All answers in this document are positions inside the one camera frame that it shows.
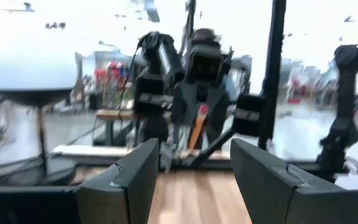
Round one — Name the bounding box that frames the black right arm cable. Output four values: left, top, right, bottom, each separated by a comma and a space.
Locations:
178, 0, 198, 58

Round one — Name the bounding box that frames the orange pencil pink eraser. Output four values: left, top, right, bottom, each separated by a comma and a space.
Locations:
188, 104, 210, 152

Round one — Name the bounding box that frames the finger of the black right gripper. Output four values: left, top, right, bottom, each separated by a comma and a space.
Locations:
205, 90, 229, 141
171, 83, 198, 124

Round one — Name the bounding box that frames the wooden background table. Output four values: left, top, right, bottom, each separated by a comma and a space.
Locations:
95, 108, 138, 147

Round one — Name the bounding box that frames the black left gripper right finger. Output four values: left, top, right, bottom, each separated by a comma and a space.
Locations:
230, 138, 348, 224

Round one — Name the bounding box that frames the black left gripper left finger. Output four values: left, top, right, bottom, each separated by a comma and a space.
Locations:
76, 138, 160, 224

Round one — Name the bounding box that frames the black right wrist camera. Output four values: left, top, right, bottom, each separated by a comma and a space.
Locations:
186, 27, 228, 85

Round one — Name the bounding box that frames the white globe table lamp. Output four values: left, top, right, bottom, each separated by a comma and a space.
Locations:
0, 39, 80, 187

